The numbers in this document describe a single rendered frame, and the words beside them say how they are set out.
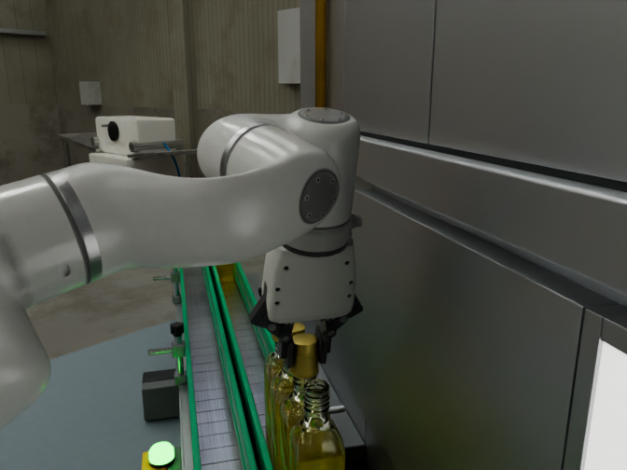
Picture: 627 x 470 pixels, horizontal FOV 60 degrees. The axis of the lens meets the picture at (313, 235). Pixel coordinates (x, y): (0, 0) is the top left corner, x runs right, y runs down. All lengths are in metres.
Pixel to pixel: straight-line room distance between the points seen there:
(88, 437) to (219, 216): 0.98
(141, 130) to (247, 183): 4.78
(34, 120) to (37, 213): 9.08
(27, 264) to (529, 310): 0.36
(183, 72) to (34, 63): 3.84
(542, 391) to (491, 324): 0.08
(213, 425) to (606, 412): 0.76
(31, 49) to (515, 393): 9.26
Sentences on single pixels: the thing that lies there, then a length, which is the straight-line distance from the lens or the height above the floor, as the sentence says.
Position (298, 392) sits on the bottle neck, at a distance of 0.68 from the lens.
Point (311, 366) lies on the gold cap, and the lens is 0.66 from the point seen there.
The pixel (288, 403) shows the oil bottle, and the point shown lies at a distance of 0.70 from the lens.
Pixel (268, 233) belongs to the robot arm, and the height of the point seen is 1.36.
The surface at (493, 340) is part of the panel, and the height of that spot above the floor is 1.25.
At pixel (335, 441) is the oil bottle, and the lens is 0.64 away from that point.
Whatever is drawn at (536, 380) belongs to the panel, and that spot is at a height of 1.24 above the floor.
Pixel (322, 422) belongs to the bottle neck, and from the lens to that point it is 0.64.
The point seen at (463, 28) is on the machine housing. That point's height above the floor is 1.52.
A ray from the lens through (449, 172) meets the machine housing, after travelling 0.56.
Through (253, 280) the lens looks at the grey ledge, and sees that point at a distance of 1.74.
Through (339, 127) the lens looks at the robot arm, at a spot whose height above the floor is 1.43.
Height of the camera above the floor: 1.46
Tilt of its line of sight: 15 degrees down
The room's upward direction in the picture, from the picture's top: straight up
